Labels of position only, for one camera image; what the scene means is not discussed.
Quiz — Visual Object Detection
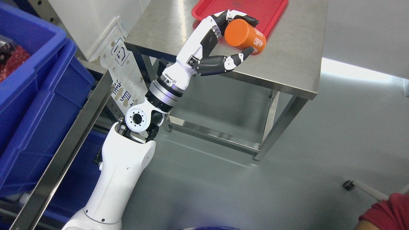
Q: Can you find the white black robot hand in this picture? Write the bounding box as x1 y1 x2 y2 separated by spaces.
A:
157 9 259 97

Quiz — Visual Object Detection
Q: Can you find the orange cylindrical capacitor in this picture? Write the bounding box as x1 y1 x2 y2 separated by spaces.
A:
224 19 267 55

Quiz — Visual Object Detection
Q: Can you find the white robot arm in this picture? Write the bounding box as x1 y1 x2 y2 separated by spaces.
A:
63 99 168 230

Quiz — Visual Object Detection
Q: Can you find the stainless steel desk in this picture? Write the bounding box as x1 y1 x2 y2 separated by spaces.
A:
125 0 328 161

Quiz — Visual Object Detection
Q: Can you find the white sign panel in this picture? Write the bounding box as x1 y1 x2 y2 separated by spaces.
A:
87 16 147 115

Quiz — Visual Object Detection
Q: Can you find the red plastic tray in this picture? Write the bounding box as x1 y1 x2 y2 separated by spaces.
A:
191 0 288 37

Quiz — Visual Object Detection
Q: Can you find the blue bin top left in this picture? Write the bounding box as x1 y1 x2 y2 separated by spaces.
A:
0 3 95 197

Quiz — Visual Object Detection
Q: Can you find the white caster leg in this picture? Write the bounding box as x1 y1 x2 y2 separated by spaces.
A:
342 180 389 202

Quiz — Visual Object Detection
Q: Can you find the red sleeve of person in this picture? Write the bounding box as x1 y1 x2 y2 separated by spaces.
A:
355 193 409 230

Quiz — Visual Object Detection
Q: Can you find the steel shelf front rail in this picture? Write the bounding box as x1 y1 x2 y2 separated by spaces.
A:
10 71 113 230

